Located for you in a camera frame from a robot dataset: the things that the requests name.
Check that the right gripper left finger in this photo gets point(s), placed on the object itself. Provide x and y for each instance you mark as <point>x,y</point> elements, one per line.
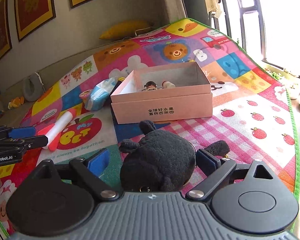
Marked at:
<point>85,174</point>

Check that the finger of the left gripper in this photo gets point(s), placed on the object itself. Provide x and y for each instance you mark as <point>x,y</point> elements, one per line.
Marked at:
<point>16,133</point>
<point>25,143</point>

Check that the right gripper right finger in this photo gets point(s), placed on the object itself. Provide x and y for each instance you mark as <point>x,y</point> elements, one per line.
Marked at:
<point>218,172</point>

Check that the white red foam rocket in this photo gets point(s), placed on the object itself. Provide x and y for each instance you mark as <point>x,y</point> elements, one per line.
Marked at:
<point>53,131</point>

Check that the black plush toy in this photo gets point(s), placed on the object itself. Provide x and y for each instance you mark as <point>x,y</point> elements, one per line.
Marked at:
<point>160,161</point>

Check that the blue tissue pack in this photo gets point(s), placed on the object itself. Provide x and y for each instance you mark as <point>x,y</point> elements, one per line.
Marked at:
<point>100,93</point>

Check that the pink lid yellow cup toy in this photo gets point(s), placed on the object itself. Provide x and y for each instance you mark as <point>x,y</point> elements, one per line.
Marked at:
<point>85,96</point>

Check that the orange plush toy on sofa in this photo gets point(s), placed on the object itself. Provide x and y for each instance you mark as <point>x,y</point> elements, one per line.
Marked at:
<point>16,102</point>

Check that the grey neck pillow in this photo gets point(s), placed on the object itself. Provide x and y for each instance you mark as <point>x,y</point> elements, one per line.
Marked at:
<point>33,87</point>

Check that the colourful cartoon play mat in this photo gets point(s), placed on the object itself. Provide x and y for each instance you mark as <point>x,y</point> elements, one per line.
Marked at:
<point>251,110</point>

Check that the pink cardboard box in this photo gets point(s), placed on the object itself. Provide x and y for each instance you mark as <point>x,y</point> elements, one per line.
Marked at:
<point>191,98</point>

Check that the white bottle toy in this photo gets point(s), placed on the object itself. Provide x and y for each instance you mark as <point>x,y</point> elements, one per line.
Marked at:
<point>167,85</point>

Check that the small figurine in box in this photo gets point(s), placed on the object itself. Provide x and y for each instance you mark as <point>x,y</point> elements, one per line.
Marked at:
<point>151,85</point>

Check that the gold framed picture middle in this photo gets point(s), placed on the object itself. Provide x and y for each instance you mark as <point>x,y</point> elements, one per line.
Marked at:
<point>31,15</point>

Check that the yellow cushion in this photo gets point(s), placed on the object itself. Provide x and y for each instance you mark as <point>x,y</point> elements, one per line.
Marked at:
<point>126,29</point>

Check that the grey curtain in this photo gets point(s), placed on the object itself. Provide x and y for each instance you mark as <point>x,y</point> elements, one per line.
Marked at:
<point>196,10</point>

